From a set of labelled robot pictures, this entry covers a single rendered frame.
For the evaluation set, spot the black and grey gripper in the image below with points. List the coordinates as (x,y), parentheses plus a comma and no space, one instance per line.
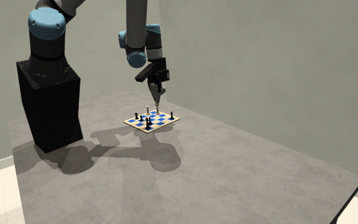
(161,74)

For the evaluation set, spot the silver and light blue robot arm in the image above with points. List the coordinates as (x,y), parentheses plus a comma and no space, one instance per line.
(47,25)

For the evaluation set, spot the blue and cream chessboard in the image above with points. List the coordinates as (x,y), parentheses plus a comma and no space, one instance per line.
(158,121)

